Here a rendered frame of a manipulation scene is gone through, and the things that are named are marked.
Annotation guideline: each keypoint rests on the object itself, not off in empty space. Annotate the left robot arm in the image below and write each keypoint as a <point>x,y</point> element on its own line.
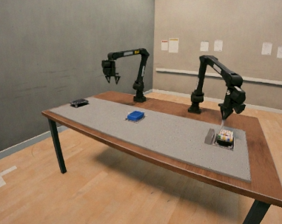
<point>235,92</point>

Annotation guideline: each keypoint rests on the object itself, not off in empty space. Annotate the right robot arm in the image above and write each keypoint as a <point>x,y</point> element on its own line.
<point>139,86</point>

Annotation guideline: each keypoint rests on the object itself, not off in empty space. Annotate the blue grid rack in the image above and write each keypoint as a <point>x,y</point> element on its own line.
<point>134,116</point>

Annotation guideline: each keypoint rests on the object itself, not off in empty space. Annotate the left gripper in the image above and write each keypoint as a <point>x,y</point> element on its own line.
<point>223,109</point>

